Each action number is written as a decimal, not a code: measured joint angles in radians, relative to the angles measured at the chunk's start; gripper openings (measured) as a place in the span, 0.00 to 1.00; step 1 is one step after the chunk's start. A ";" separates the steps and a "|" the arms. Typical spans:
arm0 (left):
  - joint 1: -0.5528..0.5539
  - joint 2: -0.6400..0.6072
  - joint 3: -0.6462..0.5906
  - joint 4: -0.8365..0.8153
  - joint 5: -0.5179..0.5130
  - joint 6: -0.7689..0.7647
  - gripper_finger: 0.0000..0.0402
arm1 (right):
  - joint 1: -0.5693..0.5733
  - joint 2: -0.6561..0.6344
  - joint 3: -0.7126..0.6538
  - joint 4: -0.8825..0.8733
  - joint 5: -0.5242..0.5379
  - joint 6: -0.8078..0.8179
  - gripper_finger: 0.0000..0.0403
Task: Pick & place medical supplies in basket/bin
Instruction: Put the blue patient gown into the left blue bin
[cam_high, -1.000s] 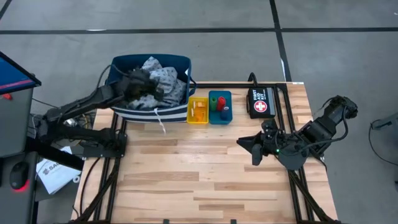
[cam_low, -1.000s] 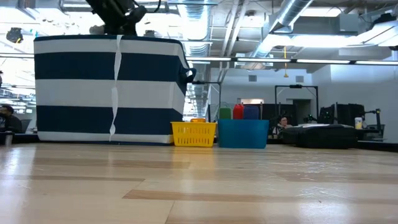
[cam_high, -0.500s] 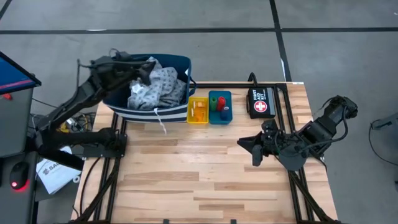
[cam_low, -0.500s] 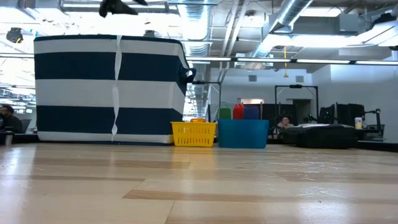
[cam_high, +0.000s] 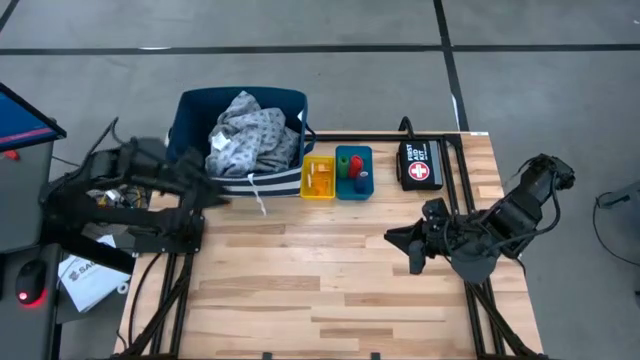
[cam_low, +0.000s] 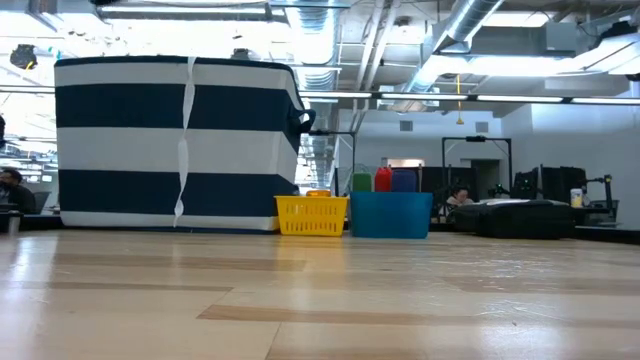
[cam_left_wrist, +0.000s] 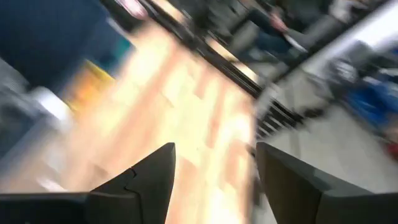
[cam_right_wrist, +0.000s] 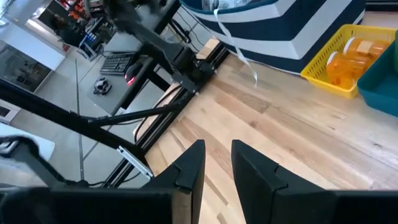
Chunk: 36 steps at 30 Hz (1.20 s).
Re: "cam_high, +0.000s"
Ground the black power cable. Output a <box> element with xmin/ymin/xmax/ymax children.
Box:
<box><xmin>127</xmin><ymin>252</ymin><xmax>164</xmax><ymax>349</ymax></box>

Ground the teal plastic tray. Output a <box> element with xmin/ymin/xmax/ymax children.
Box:
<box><xmin>335</xmin><ymin>145</ymin><xmax>376</xmax><ymax>203</ymax></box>

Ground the black first aid kit pouch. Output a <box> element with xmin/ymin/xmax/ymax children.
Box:
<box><xmin>397</xmin><ymin>139</ymin><xmax>445</xmax><ymax>192</ymax></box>

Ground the black aluminium frame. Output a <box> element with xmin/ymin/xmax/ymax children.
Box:
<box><xmin>439</xmin><ymin>132</ymin><xmax>549</xmax><ymax>360</ymax></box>
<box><xmin>113</xmin><ymin>251</ymin><xmax>197</xmax><ymax>359</ymax></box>

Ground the grey side desk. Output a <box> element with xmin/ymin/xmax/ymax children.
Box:
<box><xmin>0</xmin><ymin>243</ymin><xmax>64</xmax><ymax>360</ymax></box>

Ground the thin black floor cable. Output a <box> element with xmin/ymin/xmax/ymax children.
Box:
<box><xmin>592</xmin><ymin>192</ymin><xmax>640</xmax><ymax>267</ymax></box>

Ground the navy fabric basket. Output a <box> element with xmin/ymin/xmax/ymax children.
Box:
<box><xmin>164</xmin><ymin>86</ymin><xmax>319</xmax><ymax>199</ymax></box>

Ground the white paper booklet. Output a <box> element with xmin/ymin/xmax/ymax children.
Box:
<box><xmin>57</xmin><ymin>234</ymin><xmax>132</xmax><ymax>314</ymax></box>

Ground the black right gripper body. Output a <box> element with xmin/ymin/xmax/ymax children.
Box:
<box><xmin>422</xmin><ymin>197</ymin><xmax>474</xmax><ymax>261</ymax></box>

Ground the black aluminium frame rail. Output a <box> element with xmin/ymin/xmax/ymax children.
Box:
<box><xmin>319</xmin><ymin>132</ymin><xmax>466</xmax><ymax>144</ymax></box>

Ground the black computer mouse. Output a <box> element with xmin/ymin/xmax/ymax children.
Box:
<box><xmin>14</xmin><ymin>258</ymin><xmax>49</xmax><ymax>306</ymax></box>

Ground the grey patterned hospital gown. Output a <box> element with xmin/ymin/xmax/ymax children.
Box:
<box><xmin>203</xmin><ymin>89</ymin><xmax>302</xmax><ymax>217</ymax></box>

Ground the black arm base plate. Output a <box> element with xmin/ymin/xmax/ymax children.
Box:
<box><xmin>133</xmin><ymin>224</ymin><xmax>205</xmax><ymax>255</ymax></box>

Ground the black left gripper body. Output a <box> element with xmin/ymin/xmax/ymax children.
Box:
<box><xmin>167</xmin><ymin>146</ymin><xmax>214</xmax><ymax>196</ymax></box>

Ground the orange pill bottle pack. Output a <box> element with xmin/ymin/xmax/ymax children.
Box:
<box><xmin>306</xmin><ymin>159</ymin><xmax>334</xmax><ymax>197</ymax></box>

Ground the yellow plastic tray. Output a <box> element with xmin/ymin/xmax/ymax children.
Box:
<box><xmin>300</xmin><ymin>155</ymin><xmax>337</xmax><ymax>201</ymax></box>

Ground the computer monitor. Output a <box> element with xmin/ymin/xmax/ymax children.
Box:
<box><xmin>0</xmin><ymin>82</ymin><xmax>68</xmax><ymax>154</ymax></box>

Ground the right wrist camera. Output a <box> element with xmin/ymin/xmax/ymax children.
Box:
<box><xmin>423</xmin><ymin>197</ymin><xmax>450</xmax><ymax>221</ymax></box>

